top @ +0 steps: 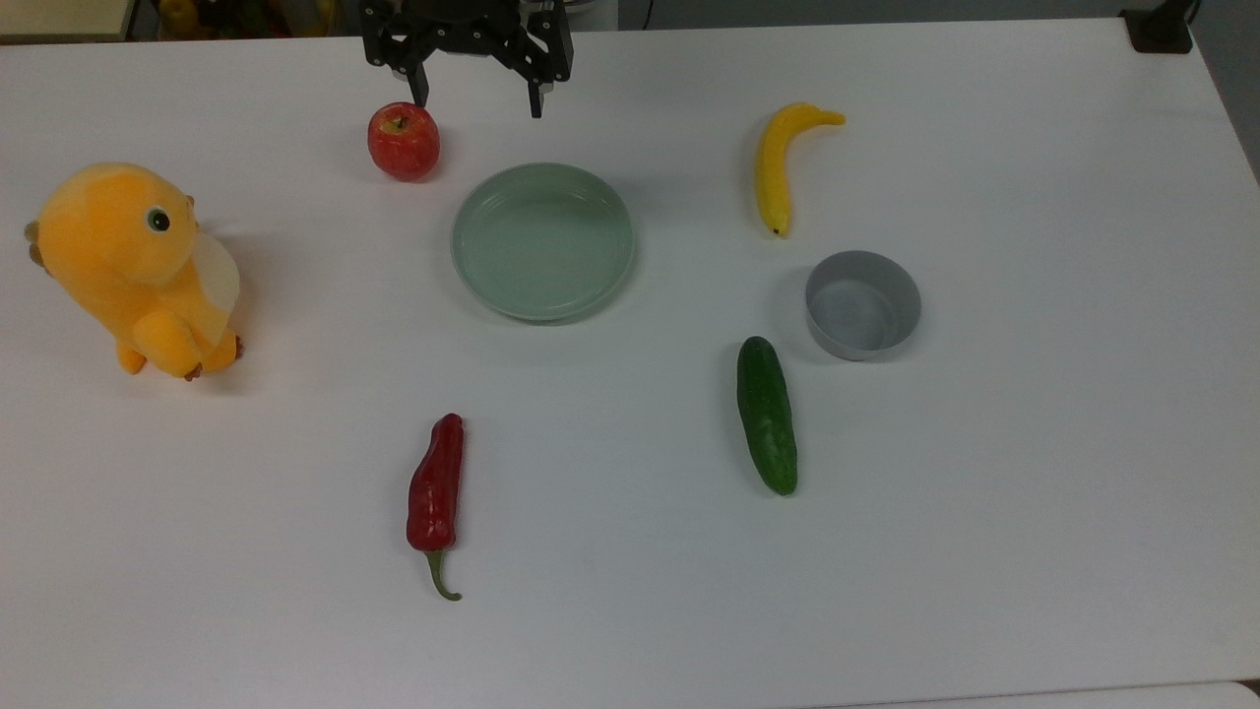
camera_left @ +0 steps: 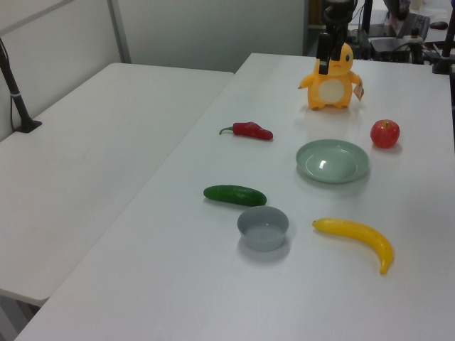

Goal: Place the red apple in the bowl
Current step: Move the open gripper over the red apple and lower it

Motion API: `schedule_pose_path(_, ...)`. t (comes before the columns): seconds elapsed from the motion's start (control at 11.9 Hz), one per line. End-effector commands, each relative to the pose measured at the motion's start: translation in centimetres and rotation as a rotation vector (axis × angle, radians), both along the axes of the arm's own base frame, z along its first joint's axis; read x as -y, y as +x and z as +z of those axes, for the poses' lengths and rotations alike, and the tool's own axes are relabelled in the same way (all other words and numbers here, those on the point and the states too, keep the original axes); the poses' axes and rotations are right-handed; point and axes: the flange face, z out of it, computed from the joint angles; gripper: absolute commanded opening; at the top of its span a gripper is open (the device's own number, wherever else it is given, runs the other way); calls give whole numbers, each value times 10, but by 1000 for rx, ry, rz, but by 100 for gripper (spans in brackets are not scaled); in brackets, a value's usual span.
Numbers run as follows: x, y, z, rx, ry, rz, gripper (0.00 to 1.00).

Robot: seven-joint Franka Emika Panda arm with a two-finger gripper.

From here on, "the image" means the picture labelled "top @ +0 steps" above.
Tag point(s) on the red chili pepper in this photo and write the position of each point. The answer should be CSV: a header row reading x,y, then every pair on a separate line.
x,y
436,487

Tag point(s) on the beige board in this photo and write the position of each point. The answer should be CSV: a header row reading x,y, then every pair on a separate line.
x,y
59,15

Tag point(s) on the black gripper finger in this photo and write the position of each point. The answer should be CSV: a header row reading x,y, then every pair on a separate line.
x,y
419,89
536,100

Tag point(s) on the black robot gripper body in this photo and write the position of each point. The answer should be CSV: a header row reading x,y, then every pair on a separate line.
x,y
463,34

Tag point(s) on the grey bowl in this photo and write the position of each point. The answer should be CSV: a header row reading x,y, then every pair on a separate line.
x,y
862,307

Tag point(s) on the black table clamp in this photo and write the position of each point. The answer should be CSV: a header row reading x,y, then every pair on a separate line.
x,y
1160,30

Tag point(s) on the green cucumber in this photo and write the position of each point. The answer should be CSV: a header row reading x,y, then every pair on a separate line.
x,y
767,414

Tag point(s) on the pale green plate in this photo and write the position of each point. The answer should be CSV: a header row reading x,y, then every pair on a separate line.
x,y
543,243

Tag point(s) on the yellow banana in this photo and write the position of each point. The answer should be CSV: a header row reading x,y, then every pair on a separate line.
x,y
773,167

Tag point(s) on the red apple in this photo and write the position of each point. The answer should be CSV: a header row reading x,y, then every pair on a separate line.
x,y
404,143

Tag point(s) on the orange dinosaur plush toy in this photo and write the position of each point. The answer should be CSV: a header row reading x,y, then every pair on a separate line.
x,y
118,256

